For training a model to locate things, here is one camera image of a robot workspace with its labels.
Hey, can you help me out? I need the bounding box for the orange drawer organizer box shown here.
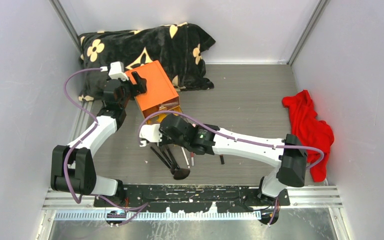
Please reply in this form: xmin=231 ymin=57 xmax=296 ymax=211
xmin=125 ymin=60 xmax=182 ymax=118

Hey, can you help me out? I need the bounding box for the orange brown lip pen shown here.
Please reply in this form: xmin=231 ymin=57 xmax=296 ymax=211
xmin=219 ymin=155 xmax=225 ymax=165

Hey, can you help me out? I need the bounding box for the white silver pencil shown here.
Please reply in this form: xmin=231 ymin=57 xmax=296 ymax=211
xmin=181 ymin=147 xmax=191 ymax=169

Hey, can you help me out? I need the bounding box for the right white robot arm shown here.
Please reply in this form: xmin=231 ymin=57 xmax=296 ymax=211
xmin=159 ymin=114 xmax=308 ymax=206

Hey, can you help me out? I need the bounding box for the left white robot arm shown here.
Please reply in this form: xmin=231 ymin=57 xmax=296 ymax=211
xmin=50 ymin=71 xmax=147 ymax=207

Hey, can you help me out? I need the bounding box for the black round makeup brush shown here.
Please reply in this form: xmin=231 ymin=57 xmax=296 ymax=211
xmin=159 ymin=146 xmax=177 ymax=172

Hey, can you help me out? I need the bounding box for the black fan makeup brush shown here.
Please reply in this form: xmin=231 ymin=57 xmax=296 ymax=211
xmin=166 ymin=148 xmax=190 ymax=180

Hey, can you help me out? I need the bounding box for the black floral plush blanket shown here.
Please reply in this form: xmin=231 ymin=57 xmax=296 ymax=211
xmin=78 ymin=22 xmax=216 ymax=92

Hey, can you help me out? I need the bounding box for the red cloth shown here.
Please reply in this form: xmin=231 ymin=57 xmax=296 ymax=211
xmin=281 ymin=90 xmax=335 ymax=183

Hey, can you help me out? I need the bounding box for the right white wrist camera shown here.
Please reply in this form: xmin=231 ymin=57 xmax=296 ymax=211
xmin=138 ymin=123 xmax=163 ymax=147

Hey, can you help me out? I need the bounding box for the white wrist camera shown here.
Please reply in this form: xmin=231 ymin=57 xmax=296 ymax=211
xmin=108 ymin=61 xmax=129 ymax=82
xmin=138 ymin=123 xmax=163 ymax=147

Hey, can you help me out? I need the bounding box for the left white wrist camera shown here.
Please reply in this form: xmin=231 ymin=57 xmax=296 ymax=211
xmin=108 ymin=61 xmax=129 ymax=82

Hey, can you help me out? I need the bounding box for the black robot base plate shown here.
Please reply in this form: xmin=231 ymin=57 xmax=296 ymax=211
xmin=93 ymin=184 xmax=275 ymax=214

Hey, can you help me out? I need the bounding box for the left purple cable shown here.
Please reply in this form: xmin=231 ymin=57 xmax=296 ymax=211
xmin=62 ymin=68 xmax=108 ymax=207

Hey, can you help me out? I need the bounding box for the purple cable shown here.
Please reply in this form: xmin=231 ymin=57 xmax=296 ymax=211
xmin=62 ymin=68 xmax=108 ymax=207
xmin=137 ymin=110 xmax=325 ymax=171

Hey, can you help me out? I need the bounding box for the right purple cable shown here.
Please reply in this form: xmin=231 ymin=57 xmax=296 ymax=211
xmin=137 ymin=110 xmax=325 ymax=171

